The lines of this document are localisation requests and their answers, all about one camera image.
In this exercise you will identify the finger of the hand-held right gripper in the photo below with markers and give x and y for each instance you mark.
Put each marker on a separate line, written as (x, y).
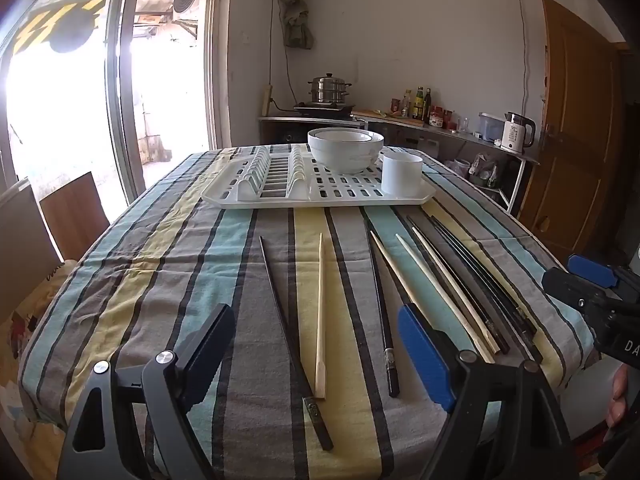
(570, 287)
(592, 270)

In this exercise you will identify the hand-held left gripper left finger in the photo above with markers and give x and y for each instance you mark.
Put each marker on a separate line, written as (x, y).
(205, 350)

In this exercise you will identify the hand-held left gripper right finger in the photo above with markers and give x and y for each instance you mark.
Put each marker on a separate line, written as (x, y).
(425, 355)

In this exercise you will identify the black chopstick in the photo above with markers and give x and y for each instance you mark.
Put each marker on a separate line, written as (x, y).
(483, 285)
(460, 286)
(493, 285)
(381, 310)
(288, 320)

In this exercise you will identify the beige wooden chopstick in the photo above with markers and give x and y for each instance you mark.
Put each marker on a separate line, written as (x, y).
(453, 285)
(320, 320)
(435, 285)
(420, 285)

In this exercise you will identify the white cup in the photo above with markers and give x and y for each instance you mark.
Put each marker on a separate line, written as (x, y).
(401, 175)

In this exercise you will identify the person's right hand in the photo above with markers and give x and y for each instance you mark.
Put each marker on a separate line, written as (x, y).
(617, 395)

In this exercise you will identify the striped tablecloth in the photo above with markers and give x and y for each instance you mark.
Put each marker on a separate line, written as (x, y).
(200, 270)

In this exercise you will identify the wooden door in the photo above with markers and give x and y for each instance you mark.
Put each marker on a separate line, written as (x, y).
(570, 135)

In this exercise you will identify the plastic bags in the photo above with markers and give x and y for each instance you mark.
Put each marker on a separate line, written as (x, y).
(480, 170)

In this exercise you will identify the white electric kettle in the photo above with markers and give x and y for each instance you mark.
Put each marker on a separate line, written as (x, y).
(515, 135)

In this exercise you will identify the water filter jug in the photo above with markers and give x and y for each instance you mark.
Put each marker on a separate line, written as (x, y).
(490, 127)

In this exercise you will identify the printed cushion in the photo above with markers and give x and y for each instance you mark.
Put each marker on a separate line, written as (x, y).
(30, 320)

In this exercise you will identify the steel shelf table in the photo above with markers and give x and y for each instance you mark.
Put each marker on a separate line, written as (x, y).
(472, 138)

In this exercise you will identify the white plastic dish rack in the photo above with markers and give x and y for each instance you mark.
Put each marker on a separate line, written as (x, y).
(340, 192)

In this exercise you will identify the wooden chair back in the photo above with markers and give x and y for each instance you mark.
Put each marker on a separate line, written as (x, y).
(75, 215)

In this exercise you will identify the drinking glass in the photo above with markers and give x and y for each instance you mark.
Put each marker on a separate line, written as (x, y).
(463, 125)

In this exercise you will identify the large white bowl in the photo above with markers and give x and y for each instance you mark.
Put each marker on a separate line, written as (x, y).
(345, 157)

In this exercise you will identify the red lidded jar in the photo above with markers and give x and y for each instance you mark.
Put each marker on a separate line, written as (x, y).
(436, 119)

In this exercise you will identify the dark sauce bottle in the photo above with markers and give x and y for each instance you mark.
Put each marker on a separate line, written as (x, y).
(428, 105)

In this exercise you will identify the small white bowl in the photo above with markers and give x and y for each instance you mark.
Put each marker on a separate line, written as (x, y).
(340, 135)

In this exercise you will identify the steel kitchen counter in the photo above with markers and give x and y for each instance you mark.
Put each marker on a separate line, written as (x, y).
(280, 125)

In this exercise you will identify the yellow oil bottle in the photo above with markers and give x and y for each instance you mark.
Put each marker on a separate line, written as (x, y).
(418, 105)

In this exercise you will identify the wooden cutting board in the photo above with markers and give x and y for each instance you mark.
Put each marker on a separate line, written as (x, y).
(395, 116)

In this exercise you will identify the clear sauce bottle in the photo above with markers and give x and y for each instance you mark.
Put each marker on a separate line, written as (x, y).
(406, 105)

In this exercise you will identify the beige power strip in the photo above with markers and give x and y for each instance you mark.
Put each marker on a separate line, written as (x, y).
(266, 100)

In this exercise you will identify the black induction cooker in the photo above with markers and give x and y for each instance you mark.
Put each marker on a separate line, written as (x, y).
(322, 108)

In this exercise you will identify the sliding glass door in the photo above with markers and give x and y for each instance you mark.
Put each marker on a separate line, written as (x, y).
(125, 85)

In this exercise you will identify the steel steamer pot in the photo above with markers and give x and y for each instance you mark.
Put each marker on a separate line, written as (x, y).
(329, 89)

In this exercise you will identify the tied beige curtain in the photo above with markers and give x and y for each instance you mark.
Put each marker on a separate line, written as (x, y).
(296, 15)

